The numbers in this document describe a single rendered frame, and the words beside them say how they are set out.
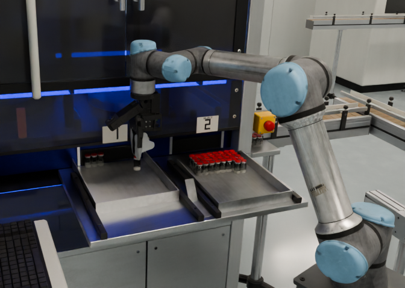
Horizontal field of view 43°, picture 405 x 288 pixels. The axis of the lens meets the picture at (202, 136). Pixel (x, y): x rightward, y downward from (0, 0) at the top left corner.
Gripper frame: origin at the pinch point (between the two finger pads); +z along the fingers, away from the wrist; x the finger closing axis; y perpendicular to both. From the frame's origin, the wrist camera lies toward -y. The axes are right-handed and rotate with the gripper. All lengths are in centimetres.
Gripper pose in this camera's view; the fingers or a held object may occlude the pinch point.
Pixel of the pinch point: (135, 155)
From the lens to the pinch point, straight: 162.7
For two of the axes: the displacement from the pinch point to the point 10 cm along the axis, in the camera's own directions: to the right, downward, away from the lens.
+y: 9.1, -1.0, 4.1
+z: -0.5, 9.3, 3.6
